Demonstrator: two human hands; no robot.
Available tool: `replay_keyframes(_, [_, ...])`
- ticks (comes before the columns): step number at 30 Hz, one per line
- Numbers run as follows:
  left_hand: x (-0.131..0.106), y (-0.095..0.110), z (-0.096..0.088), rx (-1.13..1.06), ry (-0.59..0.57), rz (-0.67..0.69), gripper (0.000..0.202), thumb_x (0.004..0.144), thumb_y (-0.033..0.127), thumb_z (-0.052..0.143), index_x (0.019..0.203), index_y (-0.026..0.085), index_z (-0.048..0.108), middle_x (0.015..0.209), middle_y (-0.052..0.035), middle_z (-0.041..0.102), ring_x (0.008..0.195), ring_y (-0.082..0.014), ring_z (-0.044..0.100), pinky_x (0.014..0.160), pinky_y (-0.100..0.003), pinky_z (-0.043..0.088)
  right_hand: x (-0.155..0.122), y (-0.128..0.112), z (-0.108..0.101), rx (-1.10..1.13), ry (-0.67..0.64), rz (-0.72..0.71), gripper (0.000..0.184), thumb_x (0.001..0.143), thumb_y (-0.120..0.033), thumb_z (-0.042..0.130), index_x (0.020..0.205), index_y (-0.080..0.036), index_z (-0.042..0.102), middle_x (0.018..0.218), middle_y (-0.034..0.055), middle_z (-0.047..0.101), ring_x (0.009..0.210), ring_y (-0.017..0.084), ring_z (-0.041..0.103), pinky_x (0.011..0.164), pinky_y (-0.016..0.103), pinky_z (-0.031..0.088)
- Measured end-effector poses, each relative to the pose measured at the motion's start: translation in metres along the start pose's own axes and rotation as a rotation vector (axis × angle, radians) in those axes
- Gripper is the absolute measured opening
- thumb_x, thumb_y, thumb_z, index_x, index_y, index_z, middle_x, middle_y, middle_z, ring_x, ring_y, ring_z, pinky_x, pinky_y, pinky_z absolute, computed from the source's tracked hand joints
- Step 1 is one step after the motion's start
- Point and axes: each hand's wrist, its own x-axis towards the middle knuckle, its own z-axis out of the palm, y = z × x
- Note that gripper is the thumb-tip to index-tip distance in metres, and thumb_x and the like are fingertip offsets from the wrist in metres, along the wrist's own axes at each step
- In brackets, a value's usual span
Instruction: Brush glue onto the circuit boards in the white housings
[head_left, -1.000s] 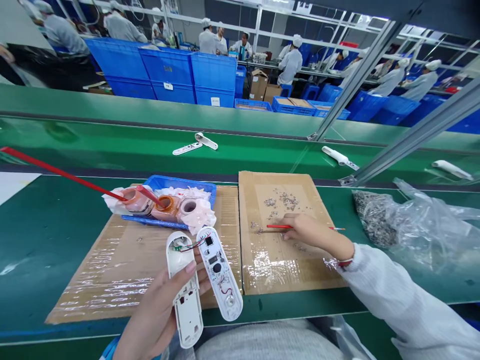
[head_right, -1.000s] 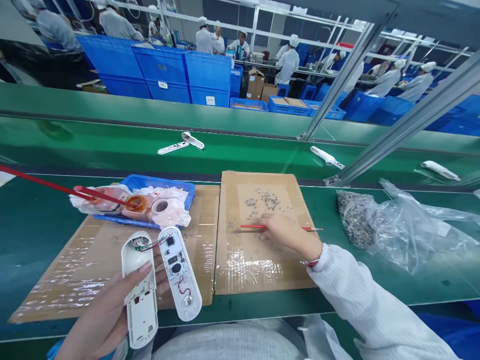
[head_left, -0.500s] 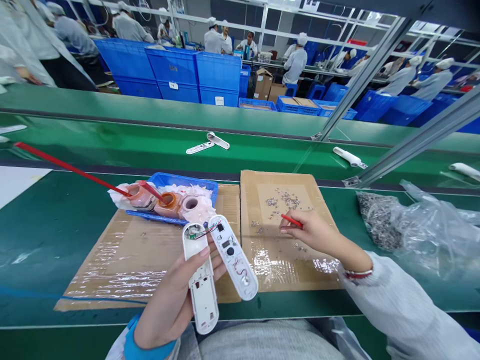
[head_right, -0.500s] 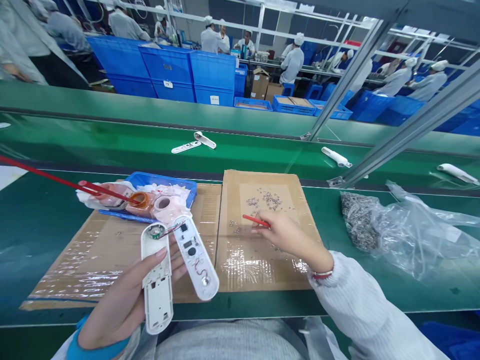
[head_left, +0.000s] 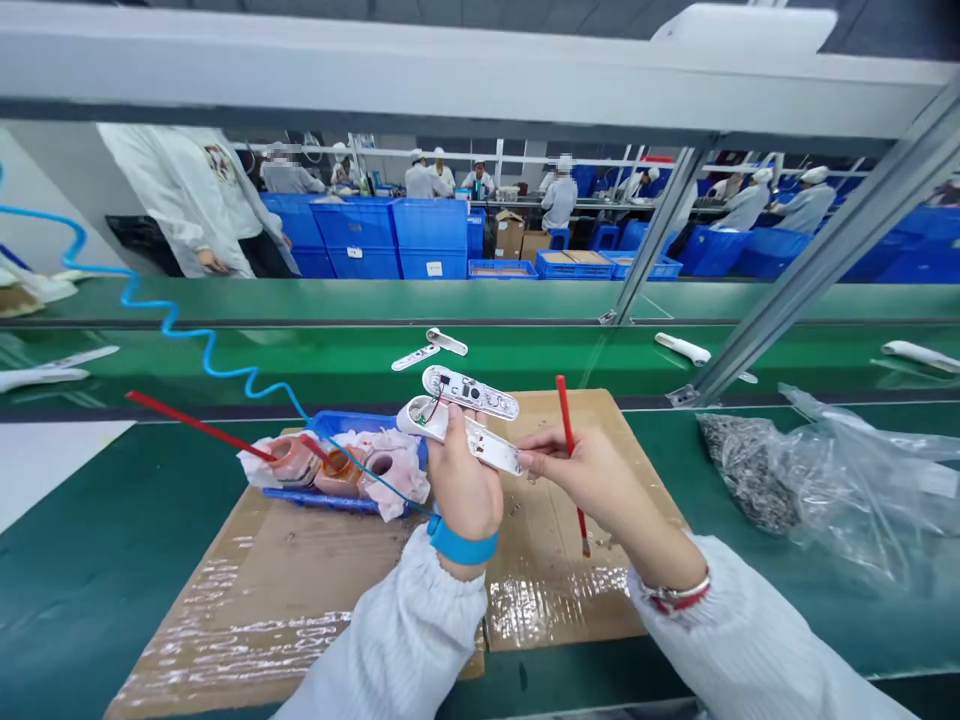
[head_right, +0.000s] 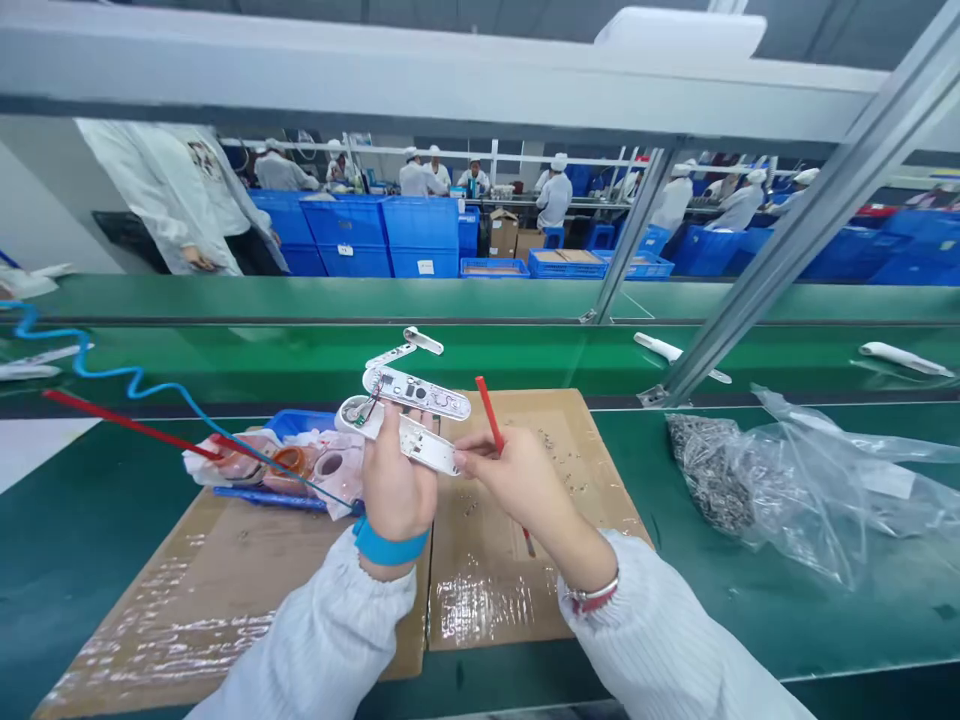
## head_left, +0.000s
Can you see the stack of blue crates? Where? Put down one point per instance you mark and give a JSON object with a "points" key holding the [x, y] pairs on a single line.
{"points": [[375, 232]]}

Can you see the flat blue crates with cardboard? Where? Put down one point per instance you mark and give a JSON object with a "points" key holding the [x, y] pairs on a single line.
{"points": [[570, 264]]}

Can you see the brown cardboard sheet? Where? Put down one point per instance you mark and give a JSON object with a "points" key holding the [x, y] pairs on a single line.
{"points": [[555, 592], [285, 585]]}

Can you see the green conveyor belt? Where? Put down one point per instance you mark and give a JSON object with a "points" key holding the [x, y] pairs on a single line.
{"points": [[300, 360]]}

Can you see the person's right hand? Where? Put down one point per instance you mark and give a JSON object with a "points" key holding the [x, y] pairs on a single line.
{"points": [[615, 502]]}

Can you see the white device with circuit board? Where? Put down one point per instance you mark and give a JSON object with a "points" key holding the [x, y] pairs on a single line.
{"points": [[480, 397]]}

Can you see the white overhead lamp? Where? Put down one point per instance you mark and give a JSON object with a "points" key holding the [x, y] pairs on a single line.
{"points": [[742, 26]]}

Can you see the person's left fingers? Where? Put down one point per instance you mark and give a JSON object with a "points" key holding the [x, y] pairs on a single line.
{"points": [[450, 435]]}

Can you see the grey metal frame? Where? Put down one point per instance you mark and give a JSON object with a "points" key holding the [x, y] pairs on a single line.
{"points": [[450, 75]]}

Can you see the brown cardboard boxes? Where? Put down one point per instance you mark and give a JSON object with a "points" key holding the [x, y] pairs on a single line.
{"points": [[514, 232]]}

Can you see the black plastic bag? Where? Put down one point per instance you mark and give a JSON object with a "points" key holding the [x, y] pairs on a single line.
{"points": [[142, 240]]}

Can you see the pile of small metal screws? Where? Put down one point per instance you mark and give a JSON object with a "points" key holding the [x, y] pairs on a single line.
{"points": [[750, 472]]}

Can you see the open white device shell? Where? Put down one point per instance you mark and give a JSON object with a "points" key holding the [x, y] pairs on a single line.
{"points": [[420, 356]]}

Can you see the row of blue crates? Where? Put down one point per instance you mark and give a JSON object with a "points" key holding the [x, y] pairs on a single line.
{"points": [[787, 251]]}

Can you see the person's left hand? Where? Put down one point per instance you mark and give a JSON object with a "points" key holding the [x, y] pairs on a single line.
{"points": [[461, 487]]}

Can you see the pink stained jar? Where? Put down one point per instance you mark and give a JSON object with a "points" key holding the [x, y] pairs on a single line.
{"points": [[384, 472]]}

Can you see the clear plastic bag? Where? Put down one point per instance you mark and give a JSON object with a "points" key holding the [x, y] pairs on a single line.
{"points": [[877, 487]]}

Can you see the blue plastic tray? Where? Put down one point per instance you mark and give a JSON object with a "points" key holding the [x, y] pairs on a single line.
{"points": [[330, 421]]}

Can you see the crumpled pink tissue paper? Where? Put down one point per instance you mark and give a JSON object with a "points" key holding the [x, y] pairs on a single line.
{"points": [[401, 499]]}

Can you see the white sheet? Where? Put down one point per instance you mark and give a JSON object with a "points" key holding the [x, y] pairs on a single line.
{"points": [[45, 465]]}

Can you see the white device on cardboard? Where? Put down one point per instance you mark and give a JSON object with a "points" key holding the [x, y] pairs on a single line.
{"points": [[37, 285]]}

